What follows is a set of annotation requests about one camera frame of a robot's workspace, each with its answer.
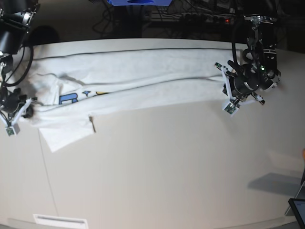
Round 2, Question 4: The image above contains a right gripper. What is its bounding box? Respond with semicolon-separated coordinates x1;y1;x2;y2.
0;87;27;114

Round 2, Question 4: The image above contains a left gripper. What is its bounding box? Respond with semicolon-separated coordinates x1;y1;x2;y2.
227;60;260;98

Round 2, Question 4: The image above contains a white printed T-shirt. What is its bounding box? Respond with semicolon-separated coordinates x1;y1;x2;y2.
21;49;232;152

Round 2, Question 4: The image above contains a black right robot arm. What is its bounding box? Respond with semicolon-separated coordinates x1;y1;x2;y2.
0;0;40;114

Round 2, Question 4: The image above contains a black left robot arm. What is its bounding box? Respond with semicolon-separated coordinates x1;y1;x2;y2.
23;21;280;119

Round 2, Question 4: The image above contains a black power strip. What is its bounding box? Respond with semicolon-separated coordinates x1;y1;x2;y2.
182;13;234;24

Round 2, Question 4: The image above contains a white paper label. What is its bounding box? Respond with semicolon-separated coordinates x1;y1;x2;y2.
33;214;89;229

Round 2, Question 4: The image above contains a dark tablet screen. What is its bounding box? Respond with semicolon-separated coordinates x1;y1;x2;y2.
288;198;305;229

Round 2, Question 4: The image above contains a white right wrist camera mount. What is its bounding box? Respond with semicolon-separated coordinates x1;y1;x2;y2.
0;97;37;136

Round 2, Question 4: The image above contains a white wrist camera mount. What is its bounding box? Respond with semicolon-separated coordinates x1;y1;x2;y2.
215;62;281;116
0;97;37;136

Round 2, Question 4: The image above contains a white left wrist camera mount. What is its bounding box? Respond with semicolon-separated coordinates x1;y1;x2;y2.
215;62;281;116

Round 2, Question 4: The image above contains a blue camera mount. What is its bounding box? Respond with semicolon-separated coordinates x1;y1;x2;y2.
107;0;172;6

